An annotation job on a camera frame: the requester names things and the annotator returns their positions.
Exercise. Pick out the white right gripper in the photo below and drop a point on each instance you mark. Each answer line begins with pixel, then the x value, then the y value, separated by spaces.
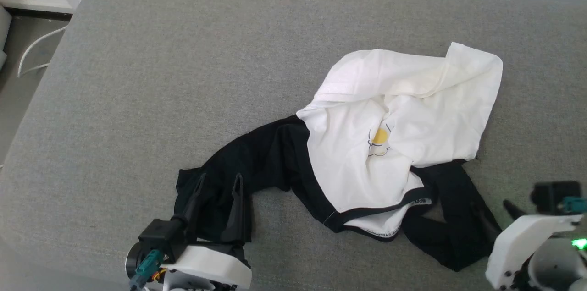
pixel 518 245

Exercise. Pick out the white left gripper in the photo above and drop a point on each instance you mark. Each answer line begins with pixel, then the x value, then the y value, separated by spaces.
pixel 211 266

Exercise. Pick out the white and black t-shirt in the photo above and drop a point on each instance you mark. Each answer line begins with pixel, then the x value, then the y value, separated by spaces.
pixel 367 144

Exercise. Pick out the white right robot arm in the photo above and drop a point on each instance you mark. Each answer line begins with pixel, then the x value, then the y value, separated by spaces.
pixel 557 266

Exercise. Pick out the white curved tube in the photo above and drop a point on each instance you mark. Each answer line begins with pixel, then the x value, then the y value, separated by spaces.
pixel 34 49

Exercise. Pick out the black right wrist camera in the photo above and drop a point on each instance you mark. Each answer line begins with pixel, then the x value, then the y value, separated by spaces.
pixel 552 194

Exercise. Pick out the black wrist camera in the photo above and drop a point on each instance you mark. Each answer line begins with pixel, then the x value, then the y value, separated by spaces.
pixel 158 236
pixel 552 194

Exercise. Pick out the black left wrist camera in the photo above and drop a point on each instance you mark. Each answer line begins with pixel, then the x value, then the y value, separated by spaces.
pixel 158 236

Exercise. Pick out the teal right camera connector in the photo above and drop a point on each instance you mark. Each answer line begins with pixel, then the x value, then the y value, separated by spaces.
pixel 575 205

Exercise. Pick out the teal camera connector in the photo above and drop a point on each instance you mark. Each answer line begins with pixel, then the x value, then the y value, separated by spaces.
pixel 149 263
pixel 575 205

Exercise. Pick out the teal left camera connector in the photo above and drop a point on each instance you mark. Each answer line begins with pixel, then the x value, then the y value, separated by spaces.
pixel 149 263

